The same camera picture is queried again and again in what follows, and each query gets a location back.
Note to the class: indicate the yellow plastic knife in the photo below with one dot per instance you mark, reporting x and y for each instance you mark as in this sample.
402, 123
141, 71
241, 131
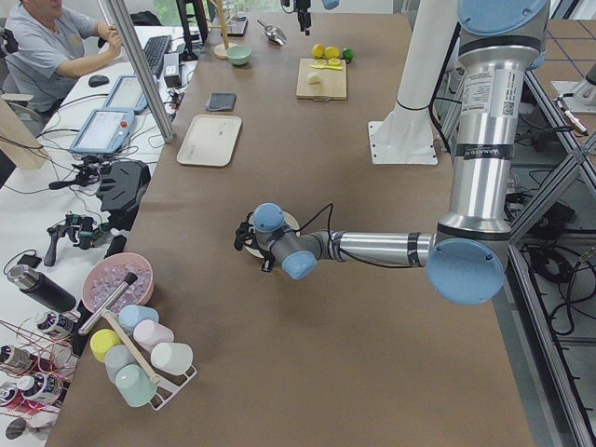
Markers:
327, 67

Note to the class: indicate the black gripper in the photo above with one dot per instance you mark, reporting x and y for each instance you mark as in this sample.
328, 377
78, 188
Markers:
304, 14
241, 236

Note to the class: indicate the mint green bowl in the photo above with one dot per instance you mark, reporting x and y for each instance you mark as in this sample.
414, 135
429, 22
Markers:
239, 55

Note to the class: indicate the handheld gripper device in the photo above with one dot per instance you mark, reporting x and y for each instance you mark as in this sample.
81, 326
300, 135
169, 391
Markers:
80, 229

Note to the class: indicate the metal tongs handle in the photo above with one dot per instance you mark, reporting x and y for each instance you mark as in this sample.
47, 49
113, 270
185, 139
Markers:
115, 295

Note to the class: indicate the blue cup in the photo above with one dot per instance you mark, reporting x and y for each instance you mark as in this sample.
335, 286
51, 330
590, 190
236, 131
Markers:
131, 315

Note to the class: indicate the beige rabbit tray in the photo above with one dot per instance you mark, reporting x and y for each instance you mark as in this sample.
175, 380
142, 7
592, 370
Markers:
210, 141

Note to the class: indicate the black gripper camera mount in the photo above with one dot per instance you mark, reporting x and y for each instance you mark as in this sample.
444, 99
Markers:
245, 234

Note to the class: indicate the beige round plate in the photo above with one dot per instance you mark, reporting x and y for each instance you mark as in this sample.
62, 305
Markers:
290, 224

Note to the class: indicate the mint cup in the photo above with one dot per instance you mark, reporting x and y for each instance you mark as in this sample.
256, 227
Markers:
135, 386

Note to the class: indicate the yellow cup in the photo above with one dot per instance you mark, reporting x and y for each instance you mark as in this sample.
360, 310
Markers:
102, 341

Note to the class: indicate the grey folded cloth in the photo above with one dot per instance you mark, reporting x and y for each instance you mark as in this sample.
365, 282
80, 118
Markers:
221, 102

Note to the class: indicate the black thermos bottle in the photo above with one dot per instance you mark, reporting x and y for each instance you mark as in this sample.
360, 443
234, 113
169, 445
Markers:
41, 288

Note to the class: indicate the wooden cutting board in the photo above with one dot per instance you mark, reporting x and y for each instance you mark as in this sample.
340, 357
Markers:
333, 83

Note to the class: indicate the whole lemon near lime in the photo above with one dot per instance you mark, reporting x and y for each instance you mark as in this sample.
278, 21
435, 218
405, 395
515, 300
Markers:
332, 52

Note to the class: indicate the teach pendant tablet far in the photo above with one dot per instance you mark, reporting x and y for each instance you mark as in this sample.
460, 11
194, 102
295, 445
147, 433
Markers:
127, 93

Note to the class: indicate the grey cup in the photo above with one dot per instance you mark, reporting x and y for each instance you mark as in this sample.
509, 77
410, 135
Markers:
116, 358

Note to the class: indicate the teach pendant tablet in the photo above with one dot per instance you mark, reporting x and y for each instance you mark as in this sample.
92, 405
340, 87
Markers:
104, 132
127, 93

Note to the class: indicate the wooden cup tree stand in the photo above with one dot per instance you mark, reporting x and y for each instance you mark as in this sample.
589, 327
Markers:
219, 22

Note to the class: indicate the white pedestal column base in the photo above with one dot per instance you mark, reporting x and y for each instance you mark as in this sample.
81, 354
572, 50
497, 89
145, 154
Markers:
406, 136

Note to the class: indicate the pink bowl with ice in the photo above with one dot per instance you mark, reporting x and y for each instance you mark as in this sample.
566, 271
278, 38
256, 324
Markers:
110, 273

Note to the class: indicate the teach pendant tablet near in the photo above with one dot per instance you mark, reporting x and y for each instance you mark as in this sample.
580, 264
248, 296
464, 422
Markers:
104, 132

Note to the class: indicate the aluminium frame post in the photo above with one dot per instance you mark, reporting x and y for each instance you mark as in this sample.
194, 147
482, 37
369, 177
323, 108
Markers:
117, 12

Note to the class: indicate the seated person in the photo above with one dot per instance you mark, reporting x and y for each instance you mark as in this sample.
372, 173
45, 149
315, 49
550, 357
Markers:
56, 46

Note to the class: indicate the metal scoop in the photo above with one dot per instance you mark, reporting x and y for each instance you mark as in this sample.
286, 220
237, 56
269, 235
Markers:
273, 33

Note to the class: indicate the black keyboard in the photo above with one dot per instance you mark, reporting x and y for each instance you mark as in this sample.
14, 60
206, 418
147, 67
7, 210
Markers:
155, 50

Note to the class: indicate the white cup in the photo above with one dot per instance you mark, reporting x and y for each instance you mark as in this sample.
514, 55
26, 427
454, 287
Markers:
172, 358

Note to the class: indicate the pink cup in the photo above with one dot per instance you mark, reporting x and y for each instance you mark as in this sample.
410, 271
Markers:
148, 334

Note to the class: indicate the green lime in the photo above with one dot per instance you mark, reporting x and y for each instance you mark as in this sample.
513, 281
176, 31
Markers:
348, 54

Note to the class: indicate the black computer mouse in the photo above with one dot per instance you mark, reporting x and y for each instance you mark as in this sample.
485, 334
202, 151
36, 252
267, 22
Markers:
98, 80

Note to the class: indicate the white cup rack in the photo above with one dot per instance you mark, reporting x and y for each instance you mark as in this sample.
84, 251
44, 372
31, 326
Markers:
166, 389

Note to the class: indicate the whole lemon far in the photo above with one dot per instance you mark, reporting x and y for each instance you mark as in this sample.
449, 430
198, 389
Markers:
318, 51

